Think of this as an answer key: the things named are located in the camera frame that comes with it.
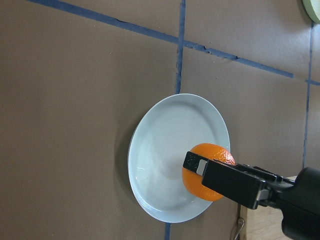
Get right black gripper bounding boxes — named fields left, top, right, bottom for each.
left=182, top=151, right=320, bottom=240

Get light blue plate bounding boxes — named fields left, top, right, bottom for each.
left=128, top=93, right=230, bottom=223

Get light green plate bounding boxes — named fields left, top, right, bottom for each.
left=302, top=0, right=320, bottom=24

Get orange fruit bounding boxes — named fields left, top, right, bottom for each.
left=181, top=143, right=236, bottom=202

